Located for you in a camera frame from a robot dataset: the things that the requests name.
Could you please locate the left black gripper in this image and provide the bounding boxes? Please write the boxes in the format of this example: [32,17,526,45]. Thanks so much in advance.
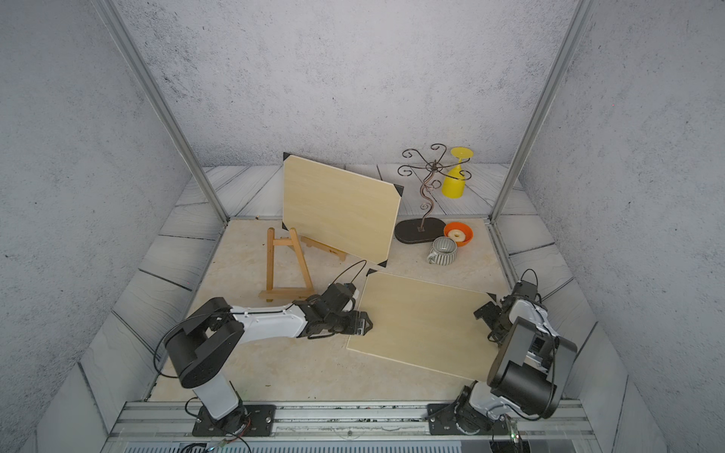
[325,311,379,336]

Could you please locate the light wooden canvas board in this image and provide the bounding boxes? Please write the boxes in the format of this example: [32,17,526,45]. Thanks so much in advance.
[347,272,498,381]
[282,154,404,266]

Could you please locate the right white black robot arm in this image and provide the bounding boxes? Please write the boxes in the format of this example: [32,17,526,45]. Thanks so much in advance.
[452,279,578,435]

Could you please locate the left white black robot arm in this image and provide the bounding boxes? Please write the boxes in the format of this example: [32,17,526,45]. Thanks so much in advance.
[159,283,373,438]

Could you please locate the grey striped ceramic mug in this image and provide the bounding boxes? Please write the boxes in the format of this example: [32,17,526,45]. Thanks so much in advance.
[427,236,458,266]

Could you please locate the orange bowl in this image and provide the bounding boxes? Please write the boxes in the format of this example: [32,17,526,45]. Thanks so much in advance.
[444,222,474,247]

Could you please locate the brown metal scroll stand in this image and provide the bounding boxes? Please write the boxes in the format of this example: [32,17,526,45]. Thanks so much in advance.
[394,143,457,245]

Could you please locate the yellow plastic goblet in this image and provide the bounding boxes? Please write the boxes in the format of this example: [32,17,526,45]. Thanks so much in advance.
[442,146,474,199]

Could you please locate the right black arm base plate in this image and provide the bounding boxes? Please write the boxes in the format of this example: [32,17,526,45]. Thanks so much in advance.
[424,403,509,437]

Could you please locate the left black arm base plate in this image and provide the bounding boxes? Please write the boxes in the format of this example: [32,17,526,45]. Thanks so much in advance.
[192,404,277,437]

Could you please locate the aluminium front rail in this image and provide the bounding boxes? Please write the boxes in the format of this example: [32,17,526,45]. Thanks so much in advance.
[103,400,601,452]

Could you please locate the right aluminium frame post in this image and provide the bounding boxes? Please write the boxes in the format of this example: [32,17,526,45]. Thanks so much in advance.
[489,0,597,225]

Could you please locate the aluminium frame post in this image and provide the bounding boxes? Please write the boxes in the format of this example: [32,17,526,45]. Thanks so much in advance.
[489,0,597,225]
[93,0,230,226]

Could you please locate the left aluminium frame post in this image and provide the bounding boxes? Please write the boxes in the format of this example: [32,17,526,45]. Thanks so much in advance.
[93,0,230,226]

